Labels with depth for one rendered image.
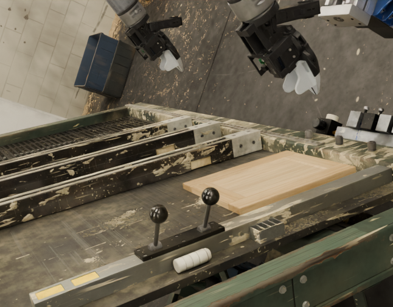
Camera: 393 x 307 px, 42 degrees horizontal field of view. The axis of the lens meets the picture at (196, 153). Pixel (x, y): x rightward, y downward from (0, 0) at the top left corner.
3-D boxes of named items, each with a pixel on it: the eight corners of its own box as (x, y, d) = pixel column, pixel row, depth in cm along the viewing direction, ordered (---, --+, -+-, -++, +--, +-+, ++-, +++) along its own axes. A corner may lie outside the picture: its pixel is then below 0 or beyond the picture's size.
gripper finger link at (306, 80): (301, 109, 100) (278, 74, 96) (320, 89, 102) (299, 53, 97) (312, 111, 98) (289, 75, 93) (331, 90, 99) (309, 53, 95)
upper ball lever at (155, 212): (166, 254, 107) (172, 211, 98) (150, 260, 105) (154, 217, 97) (158, 241, 109) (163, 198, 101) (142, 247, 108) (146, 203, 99)
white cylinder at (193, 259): (180, 275, 104) (213, 262, 107) (177, 262, 103) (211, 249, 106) (173, 270, 106) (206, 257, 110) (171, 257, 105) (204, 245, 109)
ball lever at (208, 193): (215, 236, 112) (224, 193, 104) (200, 241, 111) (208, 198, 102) (206, 223, 115) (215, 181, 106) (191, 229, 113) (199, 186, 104)
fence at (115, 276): (392, 181, 137) (392, 167, 136) (39, 323, 94) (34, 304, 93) (377, 178, 141) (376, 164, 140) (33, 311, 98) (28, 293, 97)
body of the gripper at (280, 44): (261, 78, 99) (228, 29, 93) (289, 49, 101) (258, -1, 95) (285, 81, 92) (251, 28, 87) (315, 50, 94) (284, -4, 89)
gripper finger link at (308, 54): (303, 76, 99) (281, 41, 95) (308, 70, 99) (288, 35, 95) (319, 78, 95) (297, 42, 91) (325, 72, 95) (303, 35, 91)
